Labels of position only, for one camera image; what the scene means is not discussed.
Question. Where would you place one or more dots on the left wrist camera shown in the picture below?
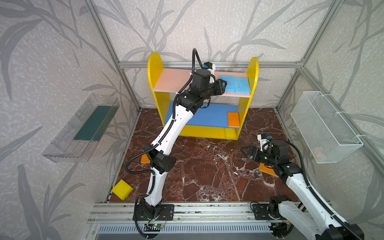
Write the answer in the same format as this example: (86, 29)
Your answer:
(210, 67)

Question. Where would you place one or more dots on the blue sponge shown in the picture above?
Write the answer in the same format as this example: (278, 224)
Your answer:
(233, 83)
(242, 86)

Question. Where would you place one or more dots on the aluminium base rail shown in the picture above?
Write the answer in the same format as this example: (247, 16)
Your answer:
(185, 218)

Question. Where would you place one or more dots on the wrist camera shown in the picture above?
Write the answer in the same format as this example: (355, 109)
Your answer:
(210, 67)
(265, 142)

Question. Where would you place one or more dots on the right controller board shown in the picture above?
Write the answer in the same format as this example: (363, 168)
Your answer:
(281, 230)

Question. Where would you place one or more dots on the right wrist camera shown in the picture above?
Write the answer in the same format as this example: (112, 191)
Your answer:
(265, 142)

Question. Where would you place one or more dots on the controller board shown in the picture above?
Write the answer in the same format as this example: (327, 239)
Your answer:
(154, 227)
(281, 230)

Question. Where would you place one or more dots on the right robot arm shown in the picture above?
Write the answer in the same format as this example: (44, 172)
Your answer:
(322, 222)

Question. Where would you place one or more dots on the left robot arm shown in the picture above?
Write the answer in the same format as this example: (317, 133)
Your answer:
(168, 138)

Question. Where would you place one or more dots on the orange yellow sponge floor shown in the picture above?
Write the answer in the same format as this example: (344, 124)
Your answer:
(268, 170)

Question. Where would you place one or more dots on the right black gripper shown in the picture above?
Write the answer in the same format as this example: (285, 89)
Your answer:
(253, 153)

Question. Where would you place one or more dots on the yellow shelf unit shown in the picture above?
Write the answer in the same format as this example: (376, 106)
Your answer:
(219, 100)

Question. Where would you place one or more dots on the left controller board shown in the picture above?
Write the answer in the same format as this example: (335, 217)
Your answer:
(154, 227)

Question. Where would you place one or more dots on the white wire mesh basket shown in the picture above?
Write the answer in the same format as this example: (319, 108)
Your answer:
(328, 135)

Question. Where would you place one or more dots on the yellow orange sponge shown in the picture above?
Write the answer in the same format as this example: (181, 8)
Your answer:
(233, 120)

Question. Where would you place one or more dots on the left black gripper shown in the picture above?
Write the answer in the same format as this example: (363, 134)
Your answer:
(218, 87)

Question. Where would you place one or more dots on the clear plastic wall bin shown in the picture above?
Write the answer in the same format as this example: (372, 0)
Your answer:
(79, 138)

